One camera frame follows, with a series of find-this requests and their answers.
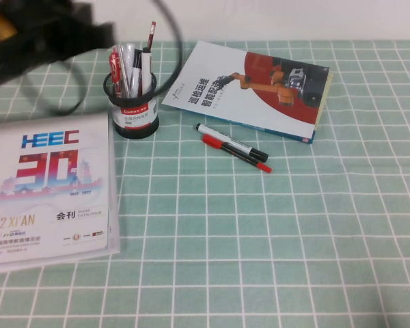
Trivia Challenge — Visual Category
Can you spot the white red robot book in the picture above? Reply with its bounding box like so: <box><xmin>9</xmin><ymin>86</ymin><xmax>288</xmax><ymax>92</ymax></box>
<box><xmin>161</xmin><ymin>40</ymin><xmax>334</xmax><ymax>145</ymax></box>

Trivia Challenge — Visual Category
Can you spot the red pencil with eraser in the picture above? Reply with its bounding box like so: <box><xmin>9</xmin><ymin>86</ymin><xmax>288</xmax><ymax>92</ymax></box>
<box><xmin>146</xmin><ymin>21</ymin><xmax>157</xmax><ymax>51</ymax></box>

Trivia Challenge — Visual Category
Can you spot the grey translucent pen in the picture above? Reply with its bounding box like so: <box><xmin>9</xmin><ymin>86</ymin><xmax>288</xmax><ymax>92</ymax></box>
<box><xmin>115</xmin><ymin>44</ymin><xmax>133</xmax><ymax>98</ymax></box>

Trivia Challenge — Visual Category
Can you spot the white HEEC catalogue book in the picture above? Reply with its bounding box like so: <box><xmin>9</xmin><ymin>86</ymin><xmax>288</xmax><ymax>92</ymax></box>
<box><xmin>0</xmin><ymin>112</ymin><xmax>121</xmax><ymax>276</ymax></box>

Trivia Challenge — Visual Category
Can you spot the black mesh pen holder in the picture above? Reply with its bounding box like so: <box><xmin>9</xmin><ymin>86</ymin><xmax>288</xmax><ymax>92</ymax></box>
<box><xmin>103</xmin><ymin>70</ymin><xmax>160</xmax><ymax>139</ymax></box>

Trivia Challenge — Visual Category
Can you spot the white marker with black caps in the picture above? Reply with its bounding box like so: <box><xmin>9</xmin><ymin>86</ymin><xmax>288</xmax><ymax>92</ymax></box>
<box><xmin>195</xmin><ymin>123</ymin><xmax>269</xmax><ymax>163</ymax></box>

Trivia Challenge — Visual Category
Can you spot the white capped marker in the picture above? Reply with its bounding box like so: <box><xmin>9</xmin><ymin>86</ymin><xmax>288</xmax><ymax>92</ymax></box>
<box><xmin>122</xmin><ymin>42</ymin><xmax>137</xmax><ymax>97</ymax></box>

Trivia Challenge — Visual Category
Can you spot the red gel pen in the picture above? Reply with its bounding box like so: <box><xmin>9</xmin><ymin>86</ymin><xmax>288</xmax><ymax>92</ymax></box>
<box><xmin>109</xmin><ymin>46</ymin><xmax>122</xmax><ymax>98</ymax></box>

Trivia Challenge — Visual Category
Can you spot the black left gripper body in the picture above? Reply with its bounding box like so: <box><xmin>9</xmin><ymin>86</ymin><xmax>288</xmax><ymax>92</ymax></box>
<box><xmin>0</xmin><ymin>0</ymin><xmax>116</xmax><ymax>92</ymax></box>

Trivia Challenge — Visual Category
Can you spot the black capped marker in holder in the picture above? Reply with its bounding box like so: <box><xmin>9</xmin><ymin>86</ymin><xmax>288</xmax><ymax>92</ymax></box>
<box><xmin>131</xmin><ymin>49</ymin><xmax>143</xmax><ymax>97</ymax></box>

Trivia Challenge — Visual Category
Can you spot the red capped marker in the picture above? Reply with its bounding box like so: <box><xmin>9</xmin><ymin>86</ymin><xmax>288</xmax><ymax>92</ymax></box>
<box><xmin>202</xmin><ymin>133</ymin><xmax>273</xmax><ymax>174</ymax></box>

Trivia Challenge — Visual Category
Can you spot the white pen with black tip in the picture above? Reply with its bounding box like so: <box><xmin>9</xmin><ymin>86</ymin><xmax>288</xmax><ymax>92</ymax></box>
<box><xmin>140</xmin><ymin>47</ymin><xmax>152</xmax><ymax>97</ymax></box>

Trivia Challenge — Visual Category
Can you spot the black cable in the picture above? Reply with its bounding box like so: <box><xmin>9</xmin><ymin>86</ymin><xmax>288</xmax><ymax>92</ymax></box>
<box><xmin>18</xmin><ymin>56</ymin><xmax>88</xmax><ymax>116</ymax></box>
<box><xmin>152</xmin><ymin>0</ymin><xmax>185</xmax><ymax>98</ymax></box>

